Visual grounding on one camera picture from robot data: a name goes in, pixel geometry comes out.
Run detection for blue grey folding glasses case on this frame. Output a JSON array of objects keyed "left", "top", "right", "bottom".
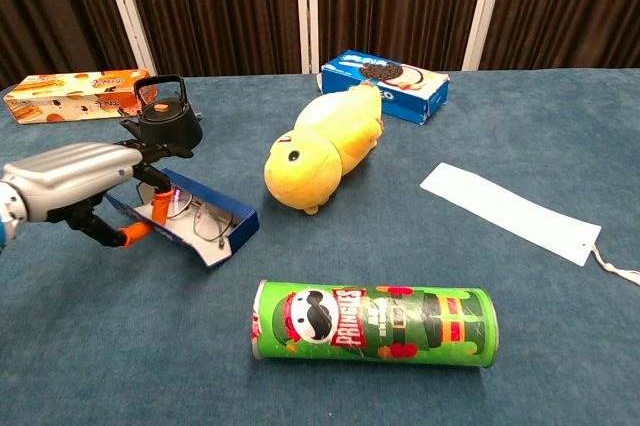
[{"left": 103, "top": 168, "right": 261, "bottom": 269}]

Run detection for blue Oreo cookie box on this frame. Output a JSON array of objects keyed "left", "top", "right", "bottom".
[{"left": 319, "top": 49, "right": 450, "bottom": 126}]

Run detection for green Pringles can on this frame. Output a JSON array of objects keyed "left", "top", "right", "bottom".
[{"left": 251, "top": 279, "right": 500, "bottom": 369}]

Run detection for small black teapot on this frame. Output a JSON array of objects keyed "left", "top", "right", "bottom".
[{"left": 119, "top": 74, "right": 205, "bottom": 150}]

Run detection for orange biscuit box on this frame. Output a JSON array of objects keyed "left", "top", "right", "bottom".
[{"left": 3, "top": 69, "right": 154, "bottom": 126}]

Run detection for thin black-framed eyeglasses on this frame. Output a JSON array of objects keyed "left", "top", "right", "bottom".
[{"left": 164, "top": 185, "right": 236, "bottom": 250}]

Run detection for yellow duck plush toy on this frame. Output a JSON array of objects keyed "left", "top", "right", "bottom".
[{"left": 263, "top": 81, "right": 385, "bottom": 216}]

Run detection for brown fabric divider panel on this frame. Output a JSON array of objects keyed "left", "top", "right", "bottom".
[
  {"left": 479, "top": 0, "right": 640, "bottom": 71},
  {"left": 0, "top": 0, "right": 157, "bottom": 90},
  {"left": 305, "top": 0, "right": 509, "bottom": 73},
  {"left": 117, "top": 0, "right": 309, "bottom": 78}
]

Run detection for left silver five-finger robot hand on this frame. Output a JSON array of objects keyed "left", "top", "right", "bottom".
[{"left": 1, "top": 140, "right": 195, "bottom": 251}]

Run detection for white bookmark with tassel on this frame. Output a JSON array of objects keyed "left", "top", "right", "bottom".
[{"left": 419, "top": 161, "right": 640, "bottom": 287}]

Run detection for blue felt tablecloth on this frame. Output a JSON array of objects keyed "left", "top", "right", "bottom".
[{"left": 0, "top": 68, "right": 640, "bottom": 426}]

